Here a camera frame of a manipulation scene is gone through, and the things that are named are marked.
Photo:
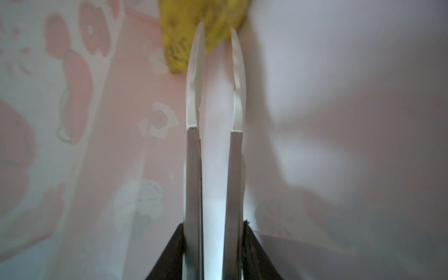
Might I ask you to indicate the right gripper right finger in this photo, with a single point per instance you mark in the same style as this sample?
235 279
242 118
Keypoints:
232 258

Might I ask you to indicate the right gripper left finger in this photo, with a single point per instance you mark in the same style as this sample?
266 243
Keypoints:
193 268

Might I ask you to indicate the red white paper bag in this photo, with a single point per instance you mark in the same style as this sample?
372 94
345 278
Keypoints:
345 141

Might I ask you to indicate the fake green-brown bun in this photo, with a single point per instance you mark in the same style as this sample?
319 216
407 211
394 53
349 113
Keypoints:
179 21

